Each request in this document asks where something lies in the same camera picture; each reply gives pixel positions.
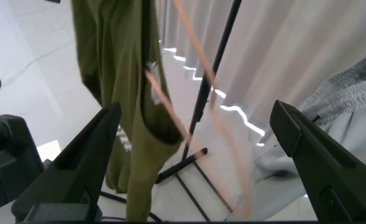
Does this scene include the pale grey shorts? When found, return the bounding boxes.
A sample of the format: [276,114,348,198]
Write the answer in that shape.
[253,49,366,222]

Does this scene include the pink clothes hanger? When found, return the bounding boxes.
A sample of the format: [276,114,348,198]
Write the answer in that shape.
[143,0,257,220]

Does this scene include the green garment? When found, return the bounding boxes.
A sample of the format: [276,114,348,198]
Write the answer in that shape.
[70,0,183,222]

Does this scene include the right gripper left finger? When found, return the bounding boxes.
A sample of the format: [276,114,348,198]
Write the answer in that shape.
[11,101,122,223]

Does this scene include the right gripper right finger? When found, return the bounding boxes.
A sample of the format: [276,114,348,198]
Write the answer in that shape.
[268,99,366,223]

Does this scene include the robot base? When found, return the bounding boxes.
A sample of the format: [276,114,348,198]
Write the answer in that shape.
[0,105,45,215]

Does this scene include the black clothes rack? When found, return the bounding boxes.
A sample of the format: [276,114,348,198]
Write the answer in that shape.
[155,0,243,222]

